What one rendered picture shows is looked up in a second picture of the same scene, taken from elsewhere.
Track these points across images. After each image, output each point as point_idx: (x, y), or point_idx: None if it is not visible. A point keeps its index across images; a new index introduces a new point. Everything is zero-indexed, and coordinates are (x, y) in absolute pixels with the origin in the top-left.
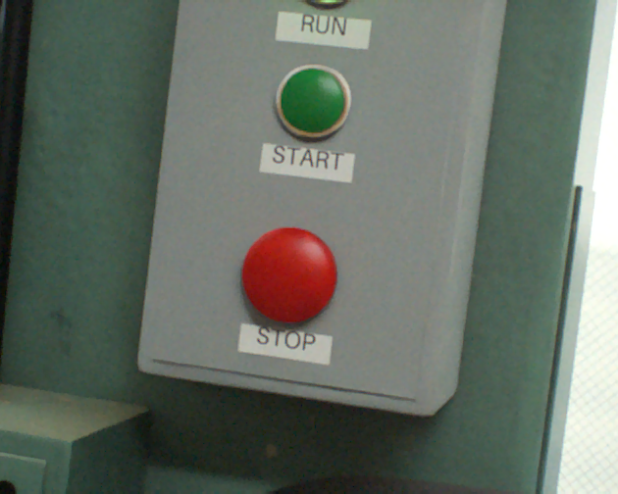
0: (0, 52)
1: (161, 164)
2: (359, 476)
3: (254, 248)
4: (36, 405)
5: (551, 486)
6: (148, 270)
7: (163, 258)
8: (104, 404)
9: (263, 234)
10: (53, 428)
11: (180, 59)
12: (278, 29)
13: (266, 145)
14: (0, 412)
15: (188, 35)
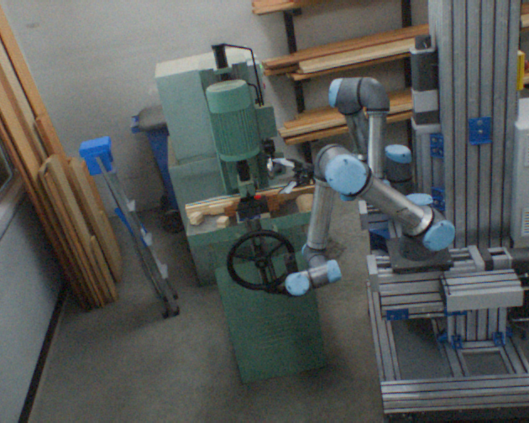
0: (258, 80)
1: (262, 82)
2: (259, 99)
3: (264, 85)
4: (261, 104)
5: None
6: (263, 90)
7: (264, 88)
8: (256, 104)
9: (264, 84)
10: (268, 101)
11: (261, 75)
12: None
13: None
14: (266, 103)
15: (261, 73)
